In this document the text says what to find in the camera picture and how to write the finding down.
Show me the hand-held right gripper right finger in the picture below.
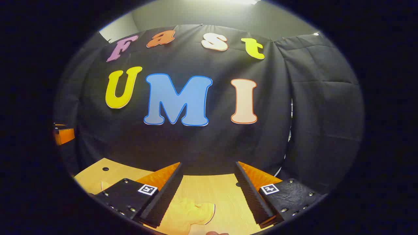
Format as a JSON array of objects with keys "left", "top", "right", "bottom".
[{"left": 234, "top": 161, "right": 328, "bottom": 229}]

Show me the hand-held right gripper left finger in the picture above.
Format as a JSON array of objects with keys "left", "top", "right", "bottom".
[{"left": 93, "top": 162, "right": 184, "bottom": 229}]

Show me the black backdrop cloth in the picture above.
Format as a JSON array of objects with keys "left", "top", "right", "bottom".
[{"left": 54, "top": 23, "right": 364, "bottom": 196}]

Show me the light orange T-shirt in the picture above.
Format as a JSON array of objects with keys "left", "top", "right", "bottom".
[{"left": 100, "top": 180, "right": 217, "bottom": 235}]

